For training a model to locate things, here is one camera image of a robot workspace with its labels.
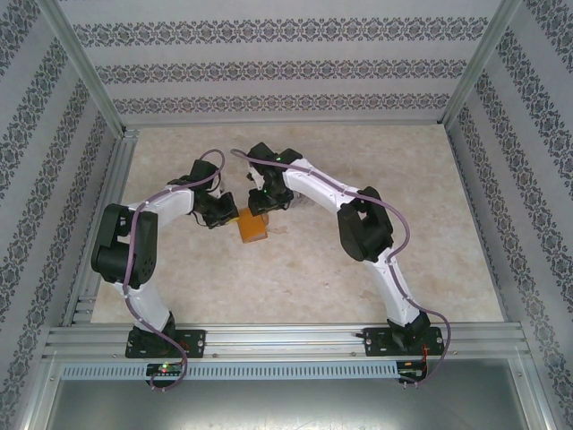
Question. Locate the small controller circuit board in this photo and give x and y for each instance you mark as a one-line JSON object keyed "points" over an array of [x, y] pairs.
{"points": [[165, 369], [412, 372]]}

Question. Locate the grey sheet metal panel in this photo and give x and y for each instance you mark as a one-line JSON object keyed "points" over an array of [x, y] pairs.
{"points": [[286, 403]]}

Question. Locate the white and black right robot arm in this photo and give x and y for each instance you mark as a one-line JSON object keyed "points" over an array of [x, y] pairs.
{"points": [[313, 183]]}

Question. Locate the grooved aluminium side rail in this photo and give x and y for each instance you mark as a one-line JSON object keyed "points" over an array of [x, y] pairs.
{"points": [[117, 179]]}

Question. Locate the thin aluminium frame bar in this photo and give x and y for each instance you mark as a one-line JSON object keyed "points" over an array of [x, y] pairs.
{"points": [[286, 124]]}

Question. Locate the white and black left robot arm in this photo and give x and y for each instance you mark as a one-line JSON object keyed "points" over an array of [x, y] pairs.
{"points": [[165, 203]]}

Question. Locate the orange card holder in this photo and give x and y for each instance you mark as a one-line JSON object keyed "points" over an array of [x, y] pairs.
{"points": [[253, 228]]}

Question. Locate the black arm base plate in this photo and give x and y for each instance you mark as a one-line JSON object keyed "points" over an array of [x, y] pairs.
{"points": [[197, 342], [373, 342]]}

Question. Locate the aluminium frame post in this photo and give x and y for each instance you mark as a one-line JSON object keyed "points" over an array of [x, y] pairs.
{"points": [[83, 62], [480, 62]]}

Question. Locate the aluminium mounting rail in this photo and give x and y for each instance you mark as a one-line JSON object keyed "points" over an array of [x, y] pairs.
{"points": [[282, 340]]}

